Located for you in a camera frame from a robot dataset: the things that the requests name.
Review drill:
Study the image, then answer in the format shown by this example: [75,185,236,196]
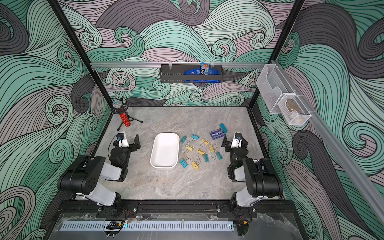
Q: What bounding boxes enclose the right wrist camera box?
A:
[231,133,243,148]

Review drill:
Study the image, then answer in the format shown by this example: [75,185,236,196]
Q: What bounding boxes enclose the aluminium rail right wall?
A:
[272,60,384,224]

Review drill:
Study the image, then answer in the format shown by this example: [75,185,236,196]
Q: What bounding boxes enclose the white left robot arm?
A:
[57,133,141,208]

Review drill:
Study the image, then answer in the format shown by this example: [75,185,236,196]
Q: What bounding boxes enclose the white slotted cable duct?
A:
[59,221,235,232]

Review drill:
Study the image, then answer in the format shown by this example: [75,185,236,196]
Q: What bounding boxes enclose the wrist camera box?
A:
[231,133,243,148]
[117,133,129,148]

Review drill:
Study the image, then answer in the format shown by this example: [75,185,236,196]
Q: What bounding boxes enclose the blue snack packet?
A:
[200,63,210,75]

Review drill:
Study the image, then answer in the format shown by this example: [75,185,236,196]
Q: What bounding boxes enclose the clear plastic wall bin small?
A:
[278,94,311,127]

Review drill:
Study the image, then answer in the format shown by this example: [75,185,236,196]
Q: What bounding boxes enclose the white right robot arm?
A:
[222,133,283,212]

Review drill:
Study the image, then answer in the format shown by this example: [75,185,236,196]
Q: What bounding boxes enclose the red sequin microphone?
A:
[112,100,131,127]

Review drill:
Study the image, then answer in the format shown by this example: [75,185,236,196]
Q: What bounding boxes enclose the aluminium rail back wall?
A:
[90,61,266,69]

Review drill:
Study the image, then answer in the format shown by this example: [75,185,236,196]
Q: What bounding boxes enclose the black vertical frame post left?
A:
[48,0,113,109]

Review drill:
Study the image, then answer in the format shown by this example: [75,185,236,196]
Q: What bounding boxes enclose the teal small box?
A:
[220,124,228,134]

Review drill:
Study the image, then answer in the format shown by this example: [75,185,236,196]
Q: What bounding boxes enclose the white plastic storage tray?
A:
[150,133,180,170]

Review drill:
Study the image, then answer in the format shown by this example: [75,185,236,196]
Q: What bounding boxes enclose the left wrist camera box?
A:
[117,133,129,148]

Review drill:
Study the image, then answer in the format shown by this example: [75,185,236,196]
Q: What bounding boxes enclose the black wall shelf basket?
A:
[160,64,224,84]

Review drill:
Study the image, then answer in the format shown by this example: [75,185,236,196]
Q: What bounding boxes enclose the aluminium rail wall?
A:
[90,61,266,69]
[272,60,384,224]

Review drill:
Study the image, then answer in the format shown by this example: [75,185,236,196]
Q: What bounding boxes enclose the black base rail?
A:
[55,200,300,223]

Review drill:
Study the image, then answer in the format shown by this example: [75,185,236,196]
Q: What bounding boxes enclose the clear plastic wall bin large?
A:
[257,64,294,114]

